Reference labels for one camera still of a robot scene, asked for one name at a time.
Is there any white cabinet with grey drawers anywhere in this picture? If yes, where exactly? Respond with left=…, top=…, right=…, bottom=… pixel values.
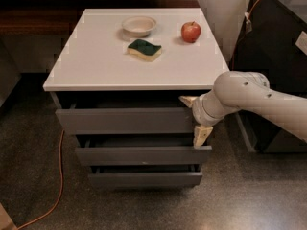
left=43, top=8, right=228, bottom=175

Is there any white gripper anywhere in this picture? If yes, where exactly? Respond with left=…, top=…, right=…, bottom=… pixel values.
left=179, top=91, right=224, bottom=148

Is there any grey middle drawer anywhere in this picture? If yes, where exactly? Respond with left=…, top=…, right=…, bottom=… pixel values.
left=75, top=133, right=212, bottom=166

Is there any white label on cabinet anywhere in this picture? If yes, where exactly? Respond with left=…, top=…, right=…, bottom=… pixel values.
left=295, top=32, right=307, bottom=55

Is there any orange floor cable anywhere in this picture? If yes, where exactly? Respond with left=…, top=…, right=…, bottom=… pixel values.
left=15, top=129, right=65, bottom=230

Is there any white bowl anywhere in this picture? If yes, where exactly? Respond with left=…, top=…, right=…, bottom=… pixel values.
left=122, top=16, right=156, bottom=37

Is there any grey drawer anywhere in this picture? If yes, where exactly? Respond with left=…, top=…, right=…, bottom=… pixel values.
left=56, top=91, right=194, bottom=135
left=88, top=166, right=202, bottom=190
left=75, top=133, right=212, bottom=166

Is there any grey bottom drawer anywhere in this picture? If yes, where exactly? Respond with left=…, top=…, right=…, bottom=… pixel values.
left=88, top=166, right=202, bottom=190

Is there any grey top drawer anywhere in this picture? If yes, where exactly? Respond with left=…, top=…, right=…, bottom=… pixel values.
left=56, top=91, right=194, bottom=135

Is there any red apple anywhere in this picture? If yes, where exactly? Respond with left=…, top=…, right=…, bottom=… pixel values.
left=181, top=21, right=201, bottom=43

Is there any orange cable at right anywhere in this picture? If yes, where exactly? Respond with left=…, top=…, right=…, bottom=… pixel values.
left=229, top=0, right=307, bottom=70

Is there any green and yellow sponge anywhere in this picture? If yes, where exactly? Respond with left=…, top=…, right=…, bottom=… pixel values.
left=128, top=39, right=162, bottom=61

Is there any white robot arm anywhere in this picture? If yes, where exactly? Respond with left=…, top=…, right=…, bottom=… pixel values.
left=179, top=71, right=307, bottom=149

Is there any dark wooden bench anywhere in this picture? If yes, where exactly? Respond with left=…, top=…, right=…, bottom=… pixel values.
left=0, top=0, right=200, bottom=35

